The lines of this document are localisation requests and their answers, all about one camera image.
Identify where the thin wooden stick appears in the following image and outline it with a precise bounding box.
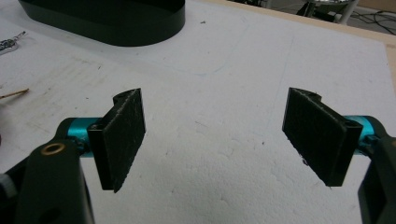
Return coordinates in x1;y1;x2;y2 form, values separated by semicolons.
0;88;30;101

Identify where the black floor cable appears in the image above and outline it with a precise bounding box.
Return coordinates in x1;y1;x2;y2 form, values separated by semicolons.
350;10;396;35

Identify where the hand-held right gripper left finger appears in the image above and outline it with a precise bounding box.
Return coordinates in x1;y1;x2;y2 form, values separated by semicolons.
66;88;147;194

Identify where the white foam mat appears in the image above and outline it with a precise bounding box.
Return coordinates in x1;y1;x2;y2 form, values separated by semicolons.
0;0;396;224

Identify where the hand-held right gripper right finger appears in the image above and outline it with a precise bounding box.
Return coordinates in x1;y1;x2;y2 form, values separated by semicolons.
281;87;375;188

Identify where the white metal stand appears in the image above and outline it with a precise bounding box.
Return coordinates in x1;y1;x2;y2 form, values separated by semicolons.
296;0;360;26

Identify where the black oval tray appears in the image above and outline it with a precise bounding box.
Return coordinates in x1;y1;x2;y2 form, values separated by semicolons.
18;0;187;48

